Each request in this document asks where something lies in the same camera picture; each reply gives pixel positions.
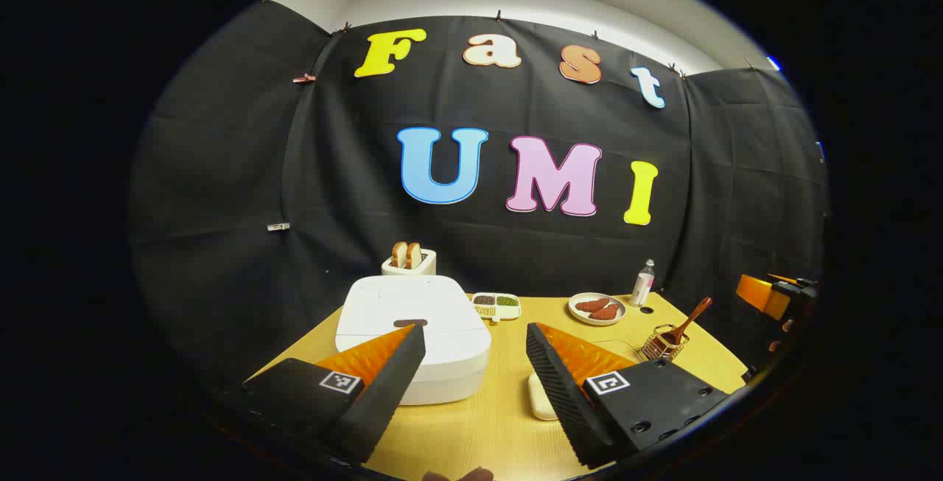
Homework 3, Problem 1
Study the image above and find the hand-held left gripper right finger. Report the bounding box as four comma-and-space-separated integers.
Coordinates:
525, 322, 730, 468

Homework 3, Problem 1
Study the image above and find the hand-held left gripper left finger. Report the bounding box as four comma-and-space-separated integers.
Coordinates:
242, 323, 427, 466

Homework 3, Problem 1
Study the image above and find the white rice cooker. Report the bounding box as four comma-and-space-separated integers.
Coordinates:
335, 275, 493, 406

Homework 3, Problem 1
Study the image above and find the metal wire chopstick holder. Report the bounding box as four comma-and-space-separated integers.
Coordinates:
639, 323, 691, 362

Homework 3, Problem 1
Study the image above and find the white toaster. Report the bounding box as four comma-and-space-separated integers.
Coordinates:
381, 247, 437, 277

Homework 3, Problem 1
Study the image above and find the white divided bean dish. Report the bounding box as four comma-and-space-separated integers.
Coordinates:
471, 292, 522, 322

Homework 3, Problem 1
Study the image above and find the white round plate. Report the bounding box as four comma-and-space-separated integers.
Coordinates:
568, 292, 628, 326

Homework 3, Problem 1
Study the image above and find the small clear bottle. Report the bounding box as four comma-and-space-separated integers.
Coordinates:
631, 259, 656, 307

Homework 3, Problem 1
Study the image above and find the clear plastic rice container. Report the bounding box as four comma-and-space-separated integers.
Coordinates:
527, 339, 649, 421

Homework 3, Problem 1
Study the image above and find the brown wooden spoon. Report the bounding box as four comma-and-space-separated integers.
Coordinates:
658, 297, 713, 347

